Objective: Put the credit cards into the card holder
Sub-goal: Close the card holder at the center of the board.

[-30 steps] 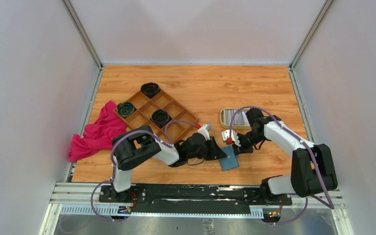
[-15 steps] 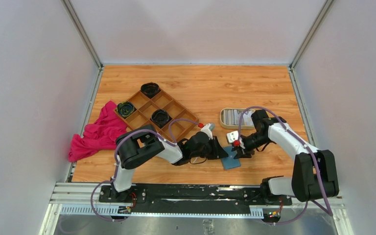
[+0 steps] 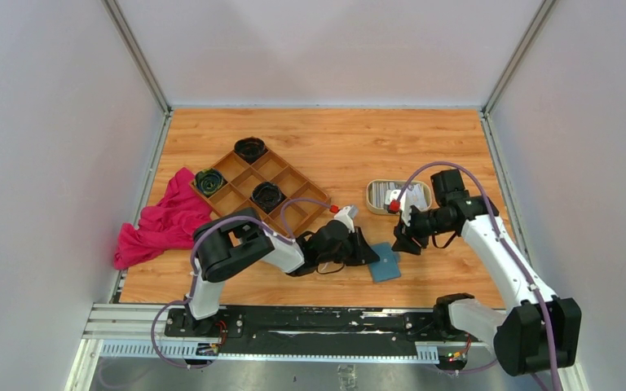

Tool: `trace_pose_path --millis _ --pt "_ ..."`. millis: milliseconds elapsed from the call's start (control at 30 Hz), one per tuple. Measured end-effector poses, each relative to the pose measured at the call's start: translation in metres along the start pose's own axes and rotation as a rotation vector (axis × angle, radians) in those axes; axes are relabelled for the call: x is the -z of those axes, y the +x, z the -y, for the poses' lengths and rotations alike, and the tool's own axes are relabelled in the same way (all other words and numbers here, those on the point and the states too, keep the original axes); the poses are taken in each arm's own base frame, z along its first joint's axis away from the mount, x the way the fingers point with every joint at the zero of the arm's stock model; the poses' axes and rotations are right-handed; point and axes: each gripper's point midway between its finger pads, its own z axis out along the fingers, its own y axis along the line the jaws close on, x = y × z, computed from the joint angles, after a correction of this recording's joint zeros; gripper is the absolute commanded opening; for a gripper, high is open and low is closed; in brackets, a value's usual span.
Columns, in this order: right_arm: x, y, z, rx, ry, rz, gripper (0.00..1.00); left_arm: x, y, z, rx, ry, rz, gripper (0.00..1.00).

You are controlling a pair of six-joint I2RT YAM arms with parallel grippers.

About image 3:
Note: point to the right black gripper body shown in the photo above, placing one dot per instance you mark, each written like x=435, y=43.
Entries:
x=420, y=228

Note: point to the pink crumpled cloth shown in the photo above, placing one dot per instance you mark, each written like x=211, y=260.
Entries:
x=167, y=225

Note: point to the stack of credit cards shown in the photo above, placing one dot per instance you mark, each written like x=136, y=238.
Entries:
x=379, y=194

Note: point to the blue leather card holder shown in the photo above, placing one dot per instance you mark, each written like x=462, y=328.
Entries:
x=387, y=266

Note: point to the beige oval card tray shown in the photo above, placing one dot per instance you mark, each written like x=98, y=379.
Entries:
x=394, y=197

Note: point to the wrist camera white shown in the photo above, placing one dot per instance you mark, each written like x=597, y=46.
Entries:
x=412, y=198
x=346, y=216

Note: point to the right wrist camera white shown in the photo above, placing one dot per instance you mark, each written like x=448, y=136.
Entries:
x=412, y=198

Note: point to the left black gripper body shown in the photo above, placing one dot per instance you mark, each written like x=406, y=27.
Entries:
x=350, y=248

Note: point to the aluminium frame rail front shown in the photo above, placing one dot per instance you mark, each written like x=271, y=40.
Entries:
x=136, y=330

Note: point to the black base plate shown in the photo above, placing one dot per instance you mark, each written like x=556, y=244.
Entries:
x=305, y=331

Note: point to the brown wooden grid tray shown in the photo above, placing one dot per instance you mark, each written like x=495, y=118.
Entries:
x=304, y=200

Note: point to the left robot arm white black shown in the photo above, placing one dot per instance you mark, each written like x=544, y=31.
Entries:
x=225, y=247

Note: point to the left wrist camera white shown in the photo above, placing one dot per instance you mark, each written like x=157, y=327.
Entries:
x=346, y=216

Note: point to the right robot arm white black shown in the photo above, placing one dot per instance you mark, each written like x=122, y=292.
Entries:
x=496, y=270

